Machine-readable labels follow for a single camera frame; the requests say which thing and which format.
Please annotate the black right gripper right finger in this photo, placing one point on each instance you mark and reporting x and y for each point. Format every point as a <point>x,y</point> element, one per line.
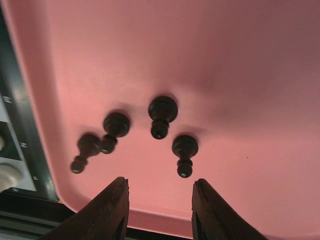
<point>214,219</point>

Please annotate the black white chessboard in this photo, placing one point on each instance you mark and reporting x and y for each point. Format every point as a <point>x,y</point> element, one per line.
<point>22,149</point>

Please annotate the pink plastic tray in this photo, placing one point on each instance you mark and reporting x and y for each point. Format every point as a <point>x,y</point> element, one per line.
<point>245,75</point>

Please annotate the black aluminium base frame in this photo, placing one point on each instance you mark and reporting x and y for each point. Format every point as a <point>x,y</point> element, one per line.
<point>30,218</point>

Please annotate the white back rank pieces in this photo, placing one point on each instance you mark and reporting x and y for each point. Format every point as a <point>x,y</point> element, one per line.
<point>11,176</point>

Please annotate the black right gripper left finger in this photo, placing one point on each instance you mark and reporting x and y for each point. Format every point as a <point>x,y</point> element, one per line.
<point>104,218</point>

